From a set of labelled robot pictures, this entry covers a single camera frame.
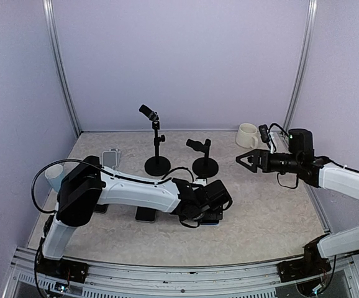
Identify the black smartphone with silver edge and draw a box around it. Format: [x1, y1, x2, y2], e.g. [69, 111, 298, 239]
[135, 207, 157, 223]

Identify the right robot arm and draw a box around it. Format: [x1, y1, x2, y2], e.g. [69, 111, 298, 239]
[235, 129, 359, 282]

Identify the aluminium frame post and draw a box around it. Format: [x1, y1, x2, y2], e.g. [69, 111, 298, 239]
[283, 0, 318, 130]
[42, 0, 83, 138]

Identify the right aluminium frame post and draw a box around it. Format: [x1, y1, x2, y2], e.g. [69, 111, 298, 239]
[283, 0, 318, 130]

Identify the cream ceramic mug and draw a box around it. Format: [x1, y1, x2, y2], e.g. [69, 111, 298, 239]
[235, 123, 259, 149]

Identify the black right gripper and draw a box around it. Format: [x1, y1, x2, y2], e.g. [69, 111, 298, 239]
[237, 148, 302, 173]

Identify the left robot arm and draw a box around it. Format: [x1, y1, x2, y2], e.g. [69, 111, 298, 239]
[34, 155, 233, 283]

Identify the black stand holding blue phone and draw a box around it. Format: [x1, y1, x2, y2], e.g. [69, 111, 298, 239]
[186, 138, 219, 178]

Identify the translucent blue plastic cup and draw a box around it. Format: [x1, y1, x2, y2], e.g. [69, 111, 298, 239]
[44, 164, 65, 192]

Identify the left aluminium frame post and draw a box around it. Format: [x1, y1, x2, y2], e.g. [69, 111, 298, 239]
[42, 0, 83, 138]

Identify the front aluminium rail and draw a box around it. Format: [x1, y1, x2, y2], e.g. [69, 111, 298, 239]
[10, 248, 359, 298]

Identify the grey white folding phone stand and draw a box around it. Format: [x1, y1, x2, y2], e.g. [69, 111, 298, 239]
[101, 148, 121, 169]

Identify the black telescopic phone stand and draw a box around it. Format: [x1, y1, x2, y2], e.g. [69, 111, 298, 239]
[139, 104, 171, 177]

